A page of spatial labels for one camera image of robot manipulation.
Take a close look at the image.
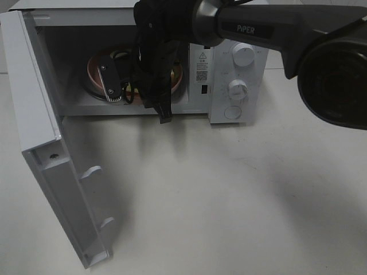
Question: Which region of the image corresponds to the pink round plate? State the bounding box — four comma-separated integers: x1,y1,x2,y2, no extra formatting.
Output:
87,49,184,101

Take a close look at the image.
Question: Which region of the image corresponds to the white microwave knob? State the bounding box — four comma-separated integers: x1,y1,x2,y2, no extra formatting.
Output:
228,80,248,101
232,43,255,67

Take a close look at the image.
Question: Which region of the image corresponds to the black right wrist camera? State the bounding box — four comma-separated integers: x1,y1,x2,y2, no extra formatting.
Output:
97,55,122,103

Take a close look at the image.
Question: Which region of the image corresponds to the white microwave door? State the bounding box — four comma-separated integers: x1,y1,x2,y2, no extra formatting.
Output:
1,10,111,268

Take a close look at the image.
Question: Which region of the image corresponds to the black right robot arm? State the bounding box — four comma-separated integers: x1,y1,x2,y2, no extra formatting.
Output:
130,1,366,129

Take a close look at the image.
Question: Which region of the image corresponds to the white upper microwave knob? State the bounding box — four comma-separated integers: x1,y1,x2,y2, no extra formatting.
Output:
232,43,255,67

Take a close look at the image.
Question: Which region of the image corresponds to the round white door release button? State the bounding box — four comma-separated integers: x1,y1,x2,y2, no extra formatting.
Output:
224,106,241,120

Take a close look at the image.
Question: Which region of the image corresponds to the white lower microwave knob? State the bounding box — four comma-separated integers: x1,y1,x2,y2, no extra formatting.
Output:
228,80,248,101

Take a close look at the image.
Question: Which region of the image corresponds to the white microwave oven body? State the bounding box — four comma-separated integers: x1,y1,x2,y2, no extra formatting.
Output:
7,1,268,124

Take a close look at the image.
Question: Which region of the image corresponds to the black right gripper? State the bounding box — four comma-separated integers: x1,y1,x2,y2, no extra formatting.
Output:
133,1,196,124

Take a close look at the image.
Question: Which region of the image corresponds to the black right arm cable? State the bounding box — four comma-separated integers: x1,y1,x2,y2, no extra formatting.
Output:
122,17,150,105

